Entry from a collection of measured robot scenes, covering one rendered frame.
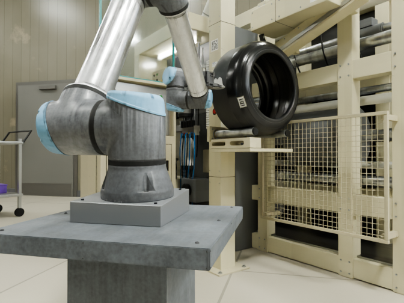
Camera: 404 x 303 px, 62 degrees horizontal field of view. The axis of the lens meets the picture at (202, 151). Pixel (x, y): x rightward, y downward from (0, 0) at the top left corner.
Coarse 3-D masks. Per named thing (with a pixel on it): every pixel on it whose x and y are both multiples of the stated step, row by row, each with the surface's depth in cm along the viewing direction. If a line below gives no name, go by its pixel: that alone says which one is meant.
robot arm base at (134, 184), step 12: (108, 168) 85; (120, 168) 81; (132, 168) 81; (144, 168) 81; (156, 168) 83; (108, 180) 82; (120, 180) 80; (132, 180) 80; (144, 180) 81; (156, 180) 82; (168, 180) 86; (108, 192) 81; (120, 192) 79; (132, 192) 79; (144, 192) 80; (156, 192) 81; (168, 192) 84
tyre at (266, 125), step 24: (240, 48) 190; (264, 48) 190; (216, 72) 195; (240, 72) 181; (264, 72) 226; (288, 72) 206; (216, 96) 194; (240, 96) 182; (264, 96) 229; (288, 96) 218; (240, 120) 189; (264, 120) 190; (288, 120) 203
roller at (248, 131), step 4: (244, 128) 193; (248, 128) 189; (252, 128) 187; (256, 128) 187; (216, 132) 211; (220, 132) 208; (224, 132) 205; (228, 132) 202; (232, 132) 199; (236, 132) 196; (240, 132) 193; (244, 132) 191; (248, 132) 188; (252, 132) 186; (256, 132) 187; (216, 136) 212; (220, 136) 210; (224, 136) 207; (228, 136) 204
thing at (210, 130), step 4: (208, 128) 212; (212, 128) 212; (216, 128) 214; (220, 128) 216; (224, 128) 218; (208, 132) 212; (212, 132) 212; (208, 136) 212; (212, 136) 212; (232, 136) 222; (236, 136) 225; (240, 136) 227; (244, 136) 229; (208, 140) 212
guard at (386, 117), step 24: (312, 120) 211; (336, 120) 198; (384, 120) 176; (264, 144) 244; (336, 144) 198; (384, 144) 176; (336, 168) 198; (384, 168) 175; (336, 192) 198; (384, 192) 175; (264, 216) 243; (384, 216) 175; (384, 240) 175
